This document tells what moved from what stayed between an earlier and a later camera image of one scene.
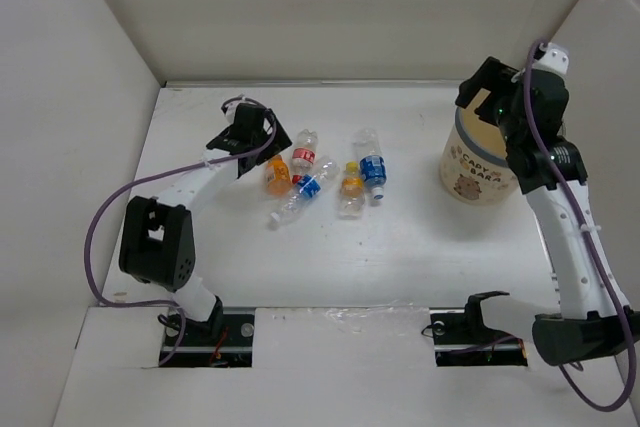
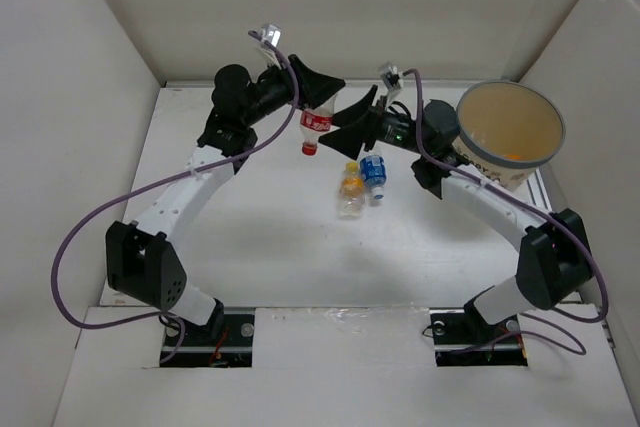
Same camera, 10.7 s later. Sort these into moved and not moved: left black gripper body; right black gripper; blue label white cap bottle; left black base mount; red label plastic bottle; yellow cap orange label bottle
Moved: red label plastic bottle; left black gripper body; right black gripper
Not moved: blue label white cap bottle; left black base mount; yellow cap orange label bottle
